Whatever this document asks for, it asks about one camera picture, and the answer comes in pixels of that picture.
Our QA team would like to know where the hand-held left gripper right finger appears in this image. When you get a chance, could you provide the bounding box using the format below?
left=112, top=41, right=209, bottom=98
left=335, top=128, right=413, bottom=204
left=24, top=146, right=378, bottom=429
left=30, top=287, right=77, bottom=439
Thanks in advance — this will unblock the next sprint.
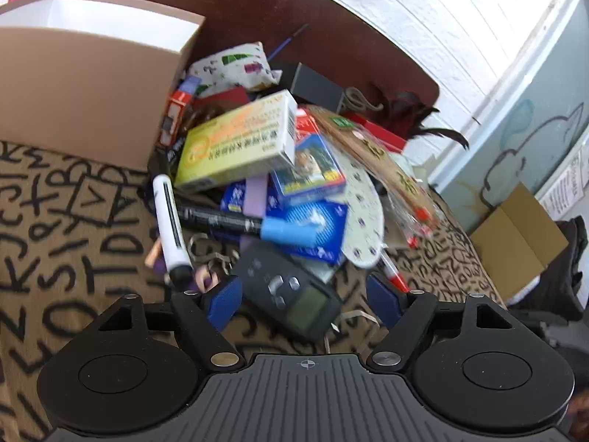
left=366, top=273, right=517, bottom=375

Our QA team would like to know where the floral fabric insole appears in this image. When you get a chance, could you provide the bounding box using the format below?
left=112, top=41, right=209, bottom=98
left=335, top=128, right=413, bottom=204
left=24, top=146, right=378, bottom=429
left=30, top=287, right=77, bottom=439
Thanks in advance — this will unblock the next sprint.
left=339, top=155, right=387, bottom=270

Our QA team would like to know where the brown cardboard box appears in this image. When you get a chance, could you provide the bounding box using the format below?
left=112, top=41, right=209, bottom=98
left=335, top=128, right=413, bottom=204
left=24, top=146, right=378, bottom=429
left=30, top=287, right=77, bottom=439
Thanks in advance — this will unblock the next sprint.
left=0, top=0, right=206, bottom=172

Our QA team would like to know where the folded cardboard sheet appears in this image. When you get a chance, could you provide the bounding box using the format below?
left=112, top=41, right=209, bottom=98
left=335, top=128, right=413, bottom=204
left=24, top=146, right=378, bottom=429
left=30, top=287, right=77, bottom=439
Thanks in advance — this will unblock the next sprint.
left=469, top=181, right=570, bottom=303

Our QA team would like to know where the black handheld electronic device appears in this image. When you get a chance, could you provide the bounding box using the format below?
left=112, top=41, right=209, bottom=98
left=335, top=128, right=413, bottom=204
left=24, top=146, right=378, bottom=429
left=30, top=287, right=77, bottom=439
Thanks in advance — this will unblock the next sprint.
left=229, top=243, right=344, bottom=342

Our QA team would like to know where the patterned white fabric pouch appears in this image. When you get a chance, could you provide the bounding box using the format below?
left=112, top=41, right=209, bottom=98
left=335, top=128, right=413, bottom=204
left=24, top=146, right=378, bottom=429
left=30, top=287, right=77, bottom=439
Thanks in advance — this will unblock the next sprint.
left=187, top=41, right=283, bottom=98

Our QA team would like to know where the small blue box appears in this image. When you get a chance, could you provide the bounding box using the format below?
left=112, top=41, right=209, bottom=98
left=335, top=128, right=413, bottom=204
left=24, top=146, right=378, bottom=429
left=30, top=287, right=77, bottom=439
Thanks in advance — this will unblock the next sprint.
left=177, top=74, right=204, bottom=98

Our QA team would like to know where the paper wall notice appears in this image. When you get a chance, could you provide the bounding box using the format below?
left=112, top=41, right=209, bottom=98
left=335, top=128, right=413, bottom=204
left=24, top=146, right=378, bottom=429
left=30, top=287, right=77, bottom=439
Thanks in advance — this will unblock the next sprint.
left=537, top=146, right=589, bottom=218

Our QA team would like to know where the black marker blue cap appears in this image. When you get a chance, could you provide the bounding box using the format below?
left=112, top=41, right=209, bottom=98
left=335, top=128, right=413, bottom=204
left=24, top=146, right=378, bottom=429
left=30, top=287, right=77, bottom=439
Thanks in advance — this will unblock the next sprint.
left=177, top=206, right=319, bottom=248

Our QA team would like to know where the brown insole pack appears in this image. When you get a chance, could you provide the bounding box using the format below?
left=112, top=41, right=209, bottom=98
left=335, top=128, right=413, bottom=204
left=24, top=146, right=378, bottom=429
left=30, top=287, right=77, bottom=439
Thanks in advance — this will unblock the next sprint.
left=307, top=105, right=439, bottom=241

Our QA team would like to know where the tiger print card box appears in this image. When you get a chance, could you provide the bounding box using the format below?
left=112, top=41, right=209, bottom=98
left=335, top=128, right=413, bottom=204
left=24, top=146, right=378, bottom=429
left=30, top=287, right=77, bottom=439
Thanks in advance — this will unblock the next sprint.
left=269, top=135, right=347, bottom=208

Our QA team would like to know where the flat red box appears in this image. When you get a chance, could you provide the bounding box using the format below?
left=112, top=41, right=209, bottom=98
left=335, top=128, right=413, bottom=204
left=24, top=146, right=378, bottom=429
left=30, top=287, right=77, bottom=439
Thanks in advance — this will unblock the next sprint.
left=342, top=110, right=408, bottom=153

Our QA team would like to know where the purple eraser block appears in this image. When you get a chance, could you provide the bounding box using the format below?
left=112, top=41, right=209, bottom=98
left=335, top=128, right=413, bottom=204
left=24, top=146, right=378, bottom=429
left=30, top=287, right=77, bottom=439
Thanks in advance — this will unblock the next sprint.
left=246, top=177, right=270, bottom=220

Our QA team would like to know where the yellow green medicine box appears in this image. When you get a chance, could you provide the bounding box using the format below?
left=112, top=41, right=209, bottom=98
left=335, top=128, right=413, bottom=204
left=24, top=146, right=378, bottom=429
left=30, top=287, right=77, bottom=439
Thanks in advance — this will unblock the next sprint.
left=173, top=89, right=299, bottom=194

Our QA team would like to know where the brown curled ornament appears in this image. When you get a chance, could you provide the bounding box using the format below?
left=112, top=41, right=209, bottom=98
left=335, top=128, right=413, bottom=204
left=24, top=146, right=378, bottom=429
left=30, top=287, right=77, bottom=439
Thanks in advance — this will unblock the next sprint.
left=342, top=86, right=385, bottom=114

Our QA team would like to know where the blue pen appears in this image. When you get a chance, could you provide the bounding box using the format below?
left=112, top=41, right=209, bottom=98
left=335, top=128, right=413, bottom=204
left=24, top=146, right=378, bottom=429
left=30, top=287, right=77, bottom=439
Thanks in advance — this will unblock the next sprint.
left=266, top=22, right=310, bottom=62

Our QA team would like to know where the dark red card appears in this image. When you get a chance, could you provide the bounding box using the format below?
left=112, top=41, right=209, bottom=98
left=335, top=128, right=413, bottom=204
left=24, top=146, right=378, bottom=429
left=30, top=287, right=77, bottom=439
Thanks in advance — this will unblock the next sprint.
left=193, top=87, right=250, bottom=112

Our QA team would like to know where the letter print blanket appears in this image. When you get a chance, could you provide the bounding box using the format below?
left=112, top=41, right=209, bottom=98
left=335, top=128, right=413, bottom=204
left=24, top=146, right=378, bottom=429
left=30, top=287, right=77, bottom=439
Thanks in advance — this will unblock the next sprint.
left=0, top=140, right=508, bottom=442

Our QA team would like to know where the white marker black cap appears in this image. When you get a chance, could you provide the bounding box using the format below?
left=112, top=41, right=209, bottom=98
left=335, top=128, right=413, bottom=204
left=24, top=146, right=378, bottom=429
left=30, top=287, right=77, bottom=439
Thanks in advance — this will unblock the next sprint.
left=152, top=173, right=194, bottom=287

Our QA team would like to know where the black grey box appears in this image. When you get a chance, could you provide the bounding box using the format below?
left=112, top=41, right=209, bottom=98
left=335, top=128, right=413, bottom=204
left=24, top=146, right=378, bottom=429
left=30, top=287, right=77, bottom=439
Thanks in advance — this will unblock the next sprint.
left=275, top=62, right=355, bottom=114

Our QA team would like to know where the red card box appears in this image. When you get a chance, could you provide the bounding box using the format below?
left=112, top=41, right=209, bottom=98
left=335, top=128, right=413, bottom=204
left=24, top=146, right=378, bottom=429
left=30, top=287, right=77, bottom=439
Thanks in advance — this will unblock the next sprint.
left=294, top=108, right=324, bottom=147

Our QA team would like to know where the red marker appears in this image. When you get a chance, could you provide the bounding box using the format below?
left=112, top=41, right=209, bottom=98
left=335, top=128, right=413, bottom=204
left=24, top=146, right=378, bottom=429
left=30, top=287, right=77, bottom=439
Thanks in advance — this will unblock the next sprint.
left=379, top=257, right=410, bottom=294

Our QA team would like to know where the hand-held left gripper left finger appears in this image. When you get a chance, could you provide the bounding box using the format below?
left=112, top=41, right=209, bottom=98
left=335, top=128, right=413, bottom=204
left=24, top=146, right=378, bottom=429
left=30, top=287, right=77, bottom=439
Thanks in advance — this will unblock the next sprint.
left=98, top=275, right=246, bottom=373

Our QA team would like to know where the red white toy box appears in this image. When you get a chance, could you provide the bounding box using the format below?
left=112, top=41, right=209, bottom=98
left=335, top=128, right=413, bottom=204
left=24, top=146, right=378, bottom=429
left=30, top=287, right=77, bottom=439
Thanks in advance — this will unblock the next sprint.
left=156, top=89, right=194, bottom=149

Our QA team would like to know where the blue medicine box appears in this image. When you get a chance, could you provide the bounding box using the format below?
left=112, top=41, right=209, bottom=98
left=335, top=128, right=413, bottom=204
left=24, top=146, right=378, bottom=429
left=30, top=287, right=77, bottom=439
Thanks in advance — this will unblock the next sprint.
left=220, top=181, right=349, bottom=266

